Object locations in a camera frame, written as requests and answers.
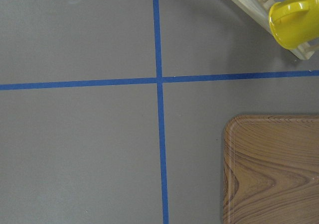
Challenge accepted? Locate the yellow mug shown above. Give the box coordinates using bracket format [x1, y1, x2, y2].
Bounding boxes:
[268, 0, 319, 50]

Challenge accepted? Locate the wooden cutting board tray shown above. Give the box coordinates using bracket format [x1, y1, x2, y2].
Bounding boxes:
[223, 114, 319, 224]

